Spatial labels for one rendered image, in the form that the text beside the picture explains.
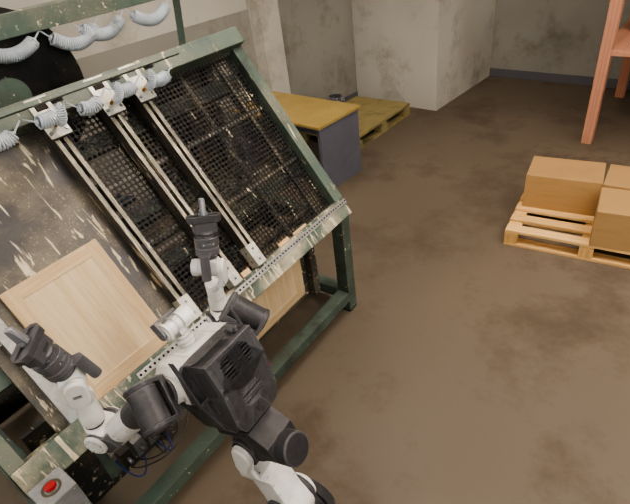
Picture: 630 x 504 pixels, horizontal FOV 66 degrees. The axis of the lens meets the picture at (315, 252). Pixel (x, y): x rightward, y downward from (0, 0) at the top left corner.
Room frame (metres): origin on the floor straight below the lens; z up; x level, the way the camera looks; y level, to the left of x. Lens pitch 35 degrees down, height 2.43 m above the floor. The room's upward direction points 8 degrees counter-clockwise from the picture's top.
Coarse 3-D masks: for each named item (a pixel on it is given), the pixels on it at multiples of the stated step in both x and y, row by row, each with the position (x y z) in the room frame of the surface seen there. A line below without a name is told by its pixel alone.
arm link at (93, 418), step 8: (96, 400) 1.03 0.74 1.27; (88, 408) 1.00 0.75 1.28; (96, 408) 1.01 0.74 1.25; (104, 408) 1.08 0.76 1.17; (112, 408) 1.07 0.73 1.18; (80, 416) 0.99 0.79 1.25; (88, 416) 0.99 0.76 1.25; (96, 416) 1.00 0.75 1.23; (104, 416) 1.03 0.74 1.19; (112, 416) 1.04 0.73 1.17; (88, 424) 0.99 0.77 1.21; (96, 424) 1.00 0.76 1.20; (104, 424) 1.01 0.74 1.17; (88, 432) 0.99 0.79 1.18; (96, 432) 0.98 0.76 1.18
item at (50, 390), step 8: (0, 320) 1.47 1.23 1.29; (0, 328) 1.45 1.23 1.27; (0, 336) 1.42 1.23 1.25; (8, 344) 1.41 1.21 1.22; (8, 352) 1.40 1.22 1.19; (24, 368) 1.36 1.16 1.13; (32, 376) 1.35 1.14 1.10; (40, 384) 1.33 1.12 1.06; (48, 384) 1.34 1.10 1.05; (56, 384) 1.35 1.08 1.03; (48, 392) 1.32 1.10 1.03; (56, 392) 1.33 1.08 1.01; (56, 400) 1.31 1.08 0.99; (64, 400) 1.31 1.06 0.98; (56, 408) 1.30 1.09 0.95; (64, 408) 1.29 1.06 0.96; (64, 416) 1.27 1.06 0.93; (72, 416) 1.28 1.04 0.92
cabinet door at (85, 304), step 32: (96, 256) 1.83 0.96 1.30; (32, 288) 1.62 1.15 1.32; (64, 288) 1.67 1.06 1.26; (96, 288) 1.72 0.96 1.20; (128, 288) 1.77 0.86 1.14; (32, 320) 1.52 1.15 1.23; (64, 320) 1.57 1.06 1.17; (96, 320) 1.61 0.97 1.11; (128, 320) 1.66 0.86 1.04; (96, 352) 1.51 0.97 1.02; (128, 352) 1.56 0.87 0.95; (96, 384) 1.41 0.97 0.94
